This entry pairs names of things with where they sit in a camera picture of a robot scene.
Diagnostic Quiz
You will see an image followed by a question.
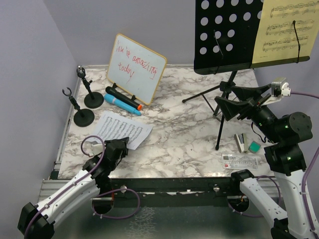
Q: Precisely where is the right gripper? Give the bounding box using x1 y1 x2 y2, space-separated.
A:
215 82 282 142

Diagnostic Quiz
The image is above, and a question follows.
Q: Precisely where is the white sheet music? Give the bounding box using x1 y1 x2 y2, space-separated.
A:
92 111 153 150

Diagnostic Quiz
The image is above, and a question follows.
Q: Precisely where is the blue-headed microphone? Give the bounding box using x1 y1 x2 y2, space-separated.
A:
104 94 141 116

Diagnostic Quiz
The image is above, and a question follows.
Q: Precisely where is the black microphone stand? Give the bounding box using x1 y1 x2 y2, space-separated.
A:
62 87 95 127
76 66 104 109

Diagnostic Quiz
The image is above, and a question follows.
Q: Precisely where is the black tripod music stand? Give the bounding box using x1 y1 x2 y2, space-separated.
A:
181 0 311 150

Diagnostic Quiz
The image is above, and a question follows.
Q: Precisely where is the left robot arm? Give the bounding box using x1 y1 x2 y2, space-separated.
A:
17 137 129 239

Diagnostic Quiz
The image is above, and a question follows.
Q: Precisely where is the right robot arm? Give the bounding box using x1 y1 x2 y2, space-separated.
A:
215 83 319 239

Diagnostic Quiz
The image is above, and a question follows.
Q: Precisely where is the grey stapler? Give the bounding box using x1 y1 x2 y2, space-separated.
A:
234 133 248 153

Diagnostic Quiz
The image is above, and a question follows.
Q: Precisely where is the green eraser block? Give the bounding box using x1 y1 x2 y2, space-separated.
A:
249 141 261 153

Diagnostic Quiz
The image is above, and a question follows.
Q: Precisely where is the clear ruler set packet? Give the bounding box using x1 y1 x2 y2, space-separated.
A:
222 154 260 170

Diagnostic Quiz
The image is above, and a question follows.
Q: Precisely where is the yellow-framed whiteboard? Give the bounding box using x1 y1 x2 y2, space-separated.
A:
106 33 167 105

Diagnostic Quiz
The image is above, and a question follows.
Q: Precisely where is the yellow sheet music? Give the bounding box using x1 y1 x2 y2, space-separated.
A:
252 0 319 68

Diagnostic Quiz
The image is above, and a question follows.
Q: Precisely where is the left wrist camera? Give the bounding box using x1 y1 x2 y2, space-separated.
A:
89 141 103 156

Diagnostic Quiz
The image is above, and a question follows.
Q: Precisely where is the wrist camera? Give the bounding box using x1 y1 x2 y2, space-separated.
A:
263 77 291 105
89 141 103 156

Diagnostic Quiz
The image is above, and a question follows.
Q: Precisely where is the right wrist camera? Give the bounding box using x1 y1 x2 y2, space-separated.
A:
263 77 291 105

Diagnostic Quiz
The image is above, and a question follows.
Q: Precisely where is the aluminium frame rail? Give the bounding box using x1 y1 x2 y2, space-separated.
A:
38 180 69 201

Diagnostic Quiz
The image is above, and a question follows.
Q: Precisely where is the black mounting rail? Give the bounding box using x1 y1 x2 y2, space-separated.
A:
92 170 252 209

